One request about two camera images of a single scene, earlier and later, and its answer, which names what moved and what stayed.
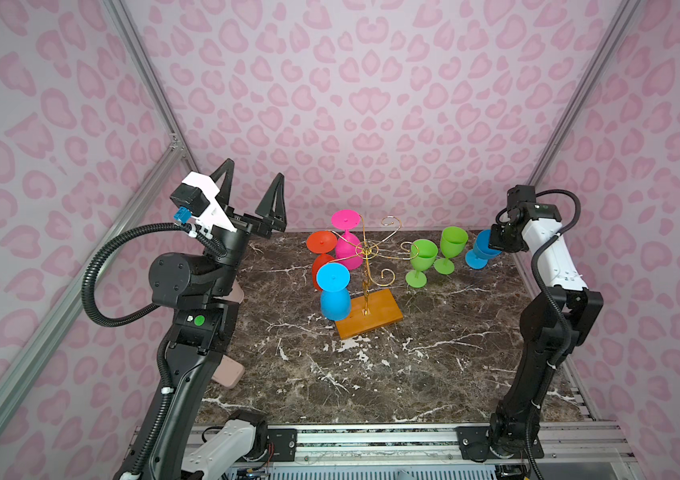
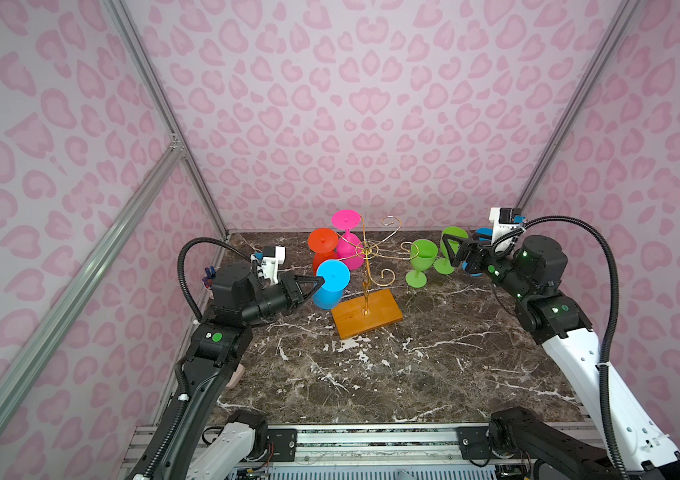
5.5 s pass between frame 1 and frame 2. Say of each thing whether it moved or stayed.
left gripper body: moved
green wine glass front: stayed
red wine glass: stayed
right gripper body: moved
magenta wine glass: stayed
